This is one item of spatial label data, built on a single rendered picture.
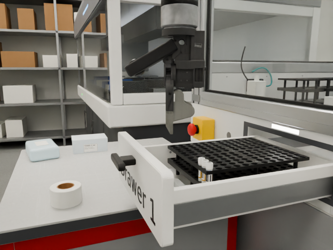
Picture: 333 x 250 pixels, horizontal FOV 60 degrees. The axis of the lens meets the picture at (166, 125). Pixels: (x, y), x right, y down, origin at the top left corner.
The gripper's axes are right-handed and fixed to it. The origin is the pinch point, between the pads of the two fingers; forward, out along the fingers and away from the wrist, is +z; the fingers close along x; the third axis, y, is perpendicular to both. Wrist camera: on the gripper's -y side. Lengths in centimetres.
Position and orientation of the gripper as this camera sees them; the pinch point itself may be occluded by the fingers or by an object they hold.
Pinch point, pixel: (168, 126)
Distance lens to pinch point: 62.6
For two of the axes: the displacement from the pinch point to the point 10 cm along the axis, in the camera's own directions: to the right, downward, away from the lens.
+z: -0.1, 9.8, 1.8
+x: 0.2, -1.8, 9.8
